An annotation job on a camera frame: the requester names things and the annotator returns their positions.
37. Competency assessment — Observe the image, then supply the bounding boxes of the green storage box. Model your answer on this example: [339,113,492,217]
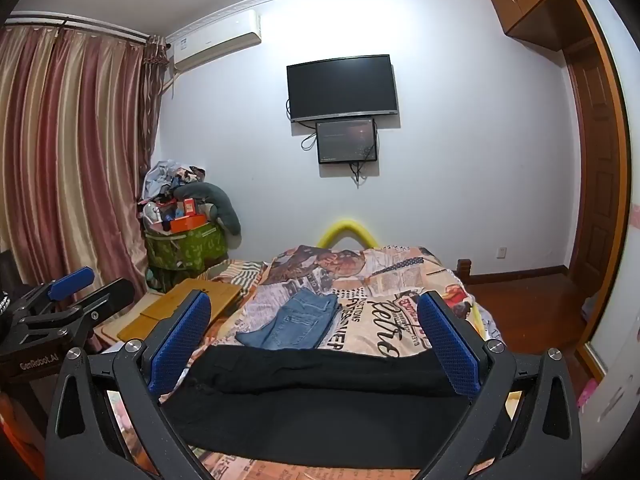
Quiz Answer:
[144,220,230,273]

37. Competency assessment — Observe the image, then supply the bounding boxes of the printed blanket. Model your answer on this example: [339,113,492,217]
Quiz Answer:
[100,244,506,480]

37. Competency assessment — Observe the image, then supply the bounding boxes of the pile of clothes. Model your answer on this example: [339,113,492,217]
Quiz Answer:
[141,161,207,207]

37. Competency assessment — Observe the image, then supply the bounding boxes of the orange box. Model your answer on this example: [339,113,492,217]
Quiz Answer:
[170,214,207,234]

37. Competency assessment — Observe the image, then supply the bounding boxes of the black wall television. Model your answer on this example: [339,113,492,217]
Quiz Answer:
[286,54,399,123]

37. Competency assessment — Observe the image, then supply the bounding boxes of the black monitor cable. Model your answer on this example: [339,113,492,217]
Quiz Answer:
[350,130,382,187]

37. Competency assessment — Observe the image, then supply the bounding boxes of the yellow foam tube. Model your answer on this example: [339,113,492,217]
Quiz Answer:
[316,217,379,250]

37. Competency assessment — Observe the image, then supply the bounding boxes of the wooden door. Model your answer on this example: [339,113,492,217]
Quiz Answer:
[565,45,622,293]

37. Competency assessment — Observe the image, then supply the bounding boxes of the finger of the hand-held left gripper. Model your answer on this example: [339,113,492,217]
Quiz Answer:
[65,279,136,332]
[10,266,96,312]

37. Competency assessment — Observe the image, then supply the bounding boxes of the grey plush pillow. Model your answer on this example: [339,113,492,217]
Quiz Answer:
[172,181,242,237]

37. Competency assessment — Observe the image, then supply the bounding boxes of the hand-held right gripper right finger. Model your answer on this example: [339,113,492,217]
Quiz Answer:
[416,290,583,480]

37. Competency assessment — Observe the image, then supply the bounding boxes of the wooden folding board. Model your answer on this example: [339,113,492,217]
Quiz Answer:
[117,279,243,343]

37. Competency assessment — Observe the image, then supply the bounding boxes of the white air conditioner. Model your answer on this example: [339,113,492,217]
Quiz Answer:
[165,9,262,73]

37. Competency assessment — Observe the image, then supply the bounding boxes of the black television cable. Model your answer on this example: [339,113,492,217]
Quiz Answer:
[286,99,319,151]

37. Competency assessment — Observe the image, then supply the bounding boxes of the striped pink curtain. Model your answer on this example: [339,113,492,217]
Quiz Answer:
[0,25,166,361]

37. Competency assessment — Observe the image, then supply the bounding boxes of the blue jeans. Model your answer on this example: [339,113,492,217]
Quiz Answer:
[235,291,341,351]

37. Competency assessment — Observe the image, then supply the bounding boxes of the curtain rod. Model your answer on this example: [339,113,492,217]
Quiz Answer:
[4,12,151,42]

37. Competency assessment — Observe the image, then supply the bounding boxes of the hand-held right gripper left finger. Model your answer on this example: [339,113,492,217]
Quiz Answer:
[45,290,216,480]

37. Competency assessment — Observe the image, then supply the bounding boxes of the black pants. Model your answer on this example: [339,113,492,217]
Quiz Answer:
[160,345,476,467]

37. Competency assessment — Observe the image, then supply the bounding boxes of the small black wall monitor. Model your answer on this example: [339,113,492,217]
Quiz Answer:
[316,118,378,164]

